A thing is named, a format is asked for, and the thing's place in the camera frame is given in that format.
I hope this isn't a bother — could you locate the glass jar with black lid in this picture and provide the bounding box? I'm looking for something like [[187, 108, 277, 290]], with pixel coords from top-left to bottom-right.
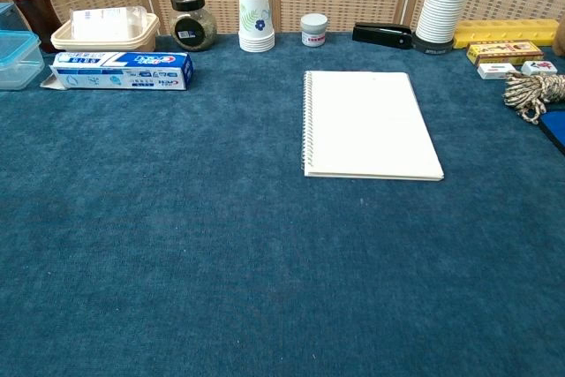
[[169, 0, 218, 52]]

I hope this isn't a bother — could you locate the blue table cloth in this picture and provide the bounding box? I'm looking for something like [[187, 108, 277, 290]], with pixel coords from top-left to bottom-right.
[[0, 31, 565, 377]]

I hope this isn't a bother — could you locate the yellow red card box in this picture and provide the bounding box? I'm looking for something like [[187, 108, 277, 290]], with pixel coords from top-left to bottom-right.
[[466, 40, 546, 66]]

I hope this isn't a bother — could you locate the brown plush toy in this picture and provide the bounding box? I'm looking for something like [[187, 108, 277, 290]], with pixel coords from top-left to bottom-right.
[[553, 19, 565, 58]]

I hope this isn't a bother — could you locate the clear plastic packet with label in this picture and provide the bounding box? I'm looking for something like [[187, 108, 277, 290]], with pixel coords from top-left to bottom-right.
[[70, 5, 147, 41]]

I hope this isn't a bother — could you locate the small white paper cup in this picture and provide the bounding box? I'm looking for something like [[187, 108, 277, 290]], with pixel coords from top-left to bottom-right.
[[237, 0, 276, 53]]

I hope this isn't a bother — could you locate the blue padded mat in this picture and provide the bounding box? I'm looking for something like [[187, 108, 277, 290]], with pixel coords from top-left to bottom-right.
[[538, 109, 565, 158]]

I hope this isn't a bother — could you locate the clear container with blue lid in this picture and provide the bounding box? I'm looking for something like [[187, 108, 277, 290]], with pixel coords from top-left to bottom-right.
[[0, 30, 46, 92]]

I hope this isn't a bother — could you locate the white mahjong tile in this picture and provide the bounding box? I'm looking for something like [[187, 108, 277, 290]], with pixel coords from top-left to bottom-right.
[[520, 60, 559, 77]]

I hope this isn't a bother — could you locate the yellow block with round holes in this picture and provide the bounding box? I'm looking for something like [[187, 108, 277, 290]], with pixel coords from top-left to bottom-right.
[[453, 19, 560, 49]]

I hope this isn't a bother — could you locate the cola bottle with red label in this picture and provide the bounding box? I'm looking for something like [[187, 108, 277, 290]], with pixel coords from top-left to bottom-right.
[[0, 0, 64, 54]]

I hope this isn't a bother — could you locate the small white red box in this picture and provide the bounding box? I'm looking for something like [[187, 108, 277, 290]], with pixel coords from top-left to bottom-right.
[[477, 62, 517, 81]]

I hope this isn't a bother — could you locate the beige tray with packet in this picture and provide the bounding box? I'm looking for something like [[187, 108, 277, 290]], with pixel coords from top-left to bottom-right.
[[50, 12, 161, 53]]

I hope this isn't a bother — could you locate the blue white toothpaste box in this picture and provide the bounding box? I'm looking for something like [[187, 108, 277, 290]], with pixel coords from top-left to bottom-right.
[[39, 50, 195, 92]]

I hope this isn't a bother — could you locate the bundle of speckled rope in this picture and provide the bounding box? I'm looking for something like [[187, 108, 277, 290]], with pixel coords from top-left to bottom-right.
[[503, 71, 565, 126]]

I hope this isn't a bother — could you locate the black round tape roll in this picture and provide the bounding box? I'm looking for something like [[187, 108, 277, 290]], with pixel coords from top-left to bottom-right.
[[411, 32, 456, 57]]

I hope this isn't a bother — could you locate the white spiral notebook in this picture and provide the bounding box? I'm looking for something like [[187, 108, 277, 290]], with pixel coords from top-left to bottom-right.
[[301, 70, 445, 182]]

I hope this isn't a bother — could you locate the small white cream jar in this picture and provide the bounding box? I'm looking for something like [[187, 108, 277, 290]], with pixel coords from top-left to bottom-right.
[[300, 13, 329, 48]]

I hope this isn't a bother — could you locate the black stapler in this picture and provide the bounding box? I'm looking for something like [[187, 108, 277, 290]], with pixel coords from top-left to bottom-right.
[[351, 21, 414, 50]]

